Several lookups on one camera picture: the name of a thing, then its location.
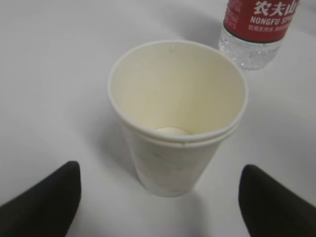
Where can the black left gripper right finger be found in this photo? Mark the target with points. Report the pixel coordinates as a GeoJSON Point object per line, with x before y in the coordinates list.
{"type": "Point", "coordinates": [269, 209]}

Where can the Nongfu Spring water bottle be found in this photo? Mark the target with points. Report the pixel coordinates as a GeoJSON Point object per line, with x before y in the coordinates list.
{"type": "Point", "coordinates": [253, 30]}

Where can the white paper cup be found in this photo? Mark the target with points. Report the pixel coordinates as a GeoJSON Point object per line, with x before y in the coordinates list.
{"type": "Point", "coordinates": [177, 101]}

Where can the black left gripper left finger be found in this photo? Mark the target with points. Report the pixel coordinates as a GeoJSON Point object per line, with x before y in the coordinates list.
{"type": "Point", "coordinates": [47, 209]}

